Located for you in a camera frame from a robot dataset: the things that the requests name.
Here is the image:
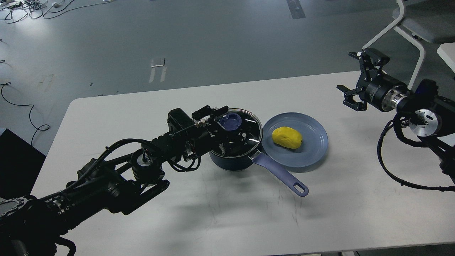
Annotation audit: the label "black box at left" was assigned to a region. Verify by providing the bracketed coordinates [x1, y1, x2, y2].
[0, 128, 46, 199]

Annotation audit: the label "black floor cable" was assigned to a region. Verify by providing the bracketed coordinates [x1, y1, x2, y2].
[0, 82, 50, 146]

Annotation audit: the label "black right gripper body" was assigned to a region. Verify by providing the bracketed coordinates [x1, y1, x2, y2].
[363, 75, 408, 112]

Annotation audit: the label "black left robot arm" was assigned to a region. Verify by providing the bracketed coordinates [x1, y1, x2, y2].
[1, 106, 241, 256]

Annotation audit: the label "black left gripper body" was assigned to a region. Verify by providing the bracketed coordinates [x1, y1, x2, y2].
[192, 120, 249, 157]

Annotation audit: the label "dark blue saucepan purple handle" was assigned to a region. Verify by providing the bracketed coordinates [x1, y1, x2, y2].
[209, 136, 309, 197]

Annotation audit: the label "glass pot lid purple knob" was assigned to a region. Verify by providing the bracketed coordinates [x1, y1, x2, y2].
[211, 108, 263, 158]

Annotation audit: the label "white frame grey chair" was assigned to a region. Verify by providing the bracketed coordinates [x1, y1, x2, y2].
[362, 0, 455, 89]

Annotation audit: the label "yellow potato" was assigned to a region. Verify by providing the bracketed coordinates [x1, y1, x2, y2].
[272, 126, 303, 149]

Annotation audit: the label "white table edge right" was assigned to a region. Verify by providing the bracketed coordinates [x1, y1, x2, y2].
[437, 42, 455, 73]

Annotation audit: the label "blue plate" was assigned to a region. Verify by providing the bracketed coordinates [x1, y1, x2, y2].
[262, 112, 328, 168]

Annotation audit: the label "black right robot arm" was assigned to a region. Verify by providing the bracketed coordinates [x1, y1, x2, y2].
[336, 48, 455, 192]

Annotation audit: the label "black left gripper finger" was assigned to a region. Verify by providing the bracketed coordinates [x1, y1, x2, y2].
[191, 105, 229, 125]

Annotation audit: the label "tangled cables on floor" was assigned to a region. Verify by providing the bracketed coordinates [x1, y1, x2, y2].
[0, 0, 116, 24]

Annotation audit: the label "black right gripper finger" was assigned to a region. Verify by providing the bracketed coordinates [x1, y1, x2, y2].
[348, 48, 390, 83]
[336, 85, 368, 112]

